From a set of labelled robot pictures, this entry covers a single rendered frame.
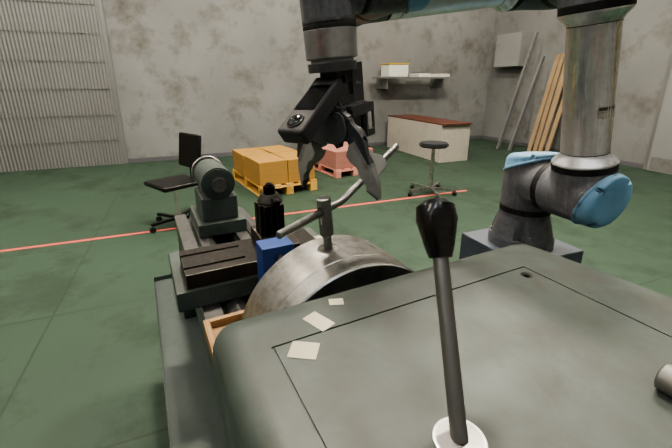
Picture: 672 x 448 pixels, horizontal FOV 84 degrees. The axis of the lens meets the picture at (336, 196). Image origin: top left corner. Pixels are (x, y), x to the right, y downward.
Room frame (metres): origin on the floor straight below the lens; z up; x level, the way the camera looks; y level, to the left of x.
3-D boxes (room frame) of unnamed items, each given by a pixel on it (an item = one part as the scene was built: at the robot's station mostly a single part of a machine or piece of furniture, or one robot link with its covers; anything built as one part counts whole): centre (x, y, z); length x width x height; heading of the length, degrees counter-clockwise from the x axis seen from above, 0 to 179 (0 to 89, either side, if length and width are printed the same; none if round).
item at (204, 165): (1.62, 0.54, 1.01); 0.30 x 0.20 x 0.29; 27
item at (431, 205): (0.27, -0.08, 1.38); 0.04 x 0.03 x 0.05; 27
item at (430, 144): (4.95, -1.27, 0.36); 0.67 x 0.64 x 0.71; 21
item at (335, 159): (6.49, -0.04, 0.21); 1.19 x 0.86 x 0.42; 25
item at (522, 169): (0.87, -0.47, 1.27); 0.13 x 0.12 x 0.14; 19
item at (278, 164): (5.49, 0.95, 0.24); 1.34 x 0.97 x 0.47; 25
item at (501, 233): (0.88, -0.47, 1.15); 0.15 x 0.15 x 0.10
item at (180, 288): (1.17, 0.27, 0.90); 0.53 x 0.30 x 0.06; 117
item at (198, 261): (1.11, 0.27, 0.95); 0.43 x 0.18 x 0.04; 117
